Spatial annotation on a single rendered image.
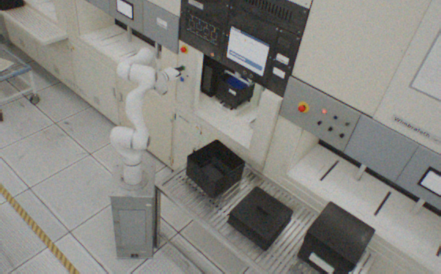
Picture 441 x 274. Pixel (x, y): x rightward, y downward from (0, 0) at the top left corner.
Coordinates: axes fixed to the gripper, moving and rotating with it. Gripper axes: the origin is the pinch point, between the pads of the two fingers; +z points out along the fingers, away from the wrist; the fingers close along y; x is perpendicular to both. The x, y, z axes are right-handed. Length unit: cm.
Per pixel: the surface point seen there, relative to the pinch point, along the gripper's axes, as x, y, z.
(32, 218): -120, -47, -110
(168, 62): -2.8, -14.6, 2.7
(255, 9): 63, 51, 3
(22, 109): -120, -178, -49
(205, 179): -33, 65, -40
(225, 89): -13.9, 26.0, 22.6
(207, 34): 35.0, 19.5, 2.6
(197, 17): 42.4, 9.7, 2.6
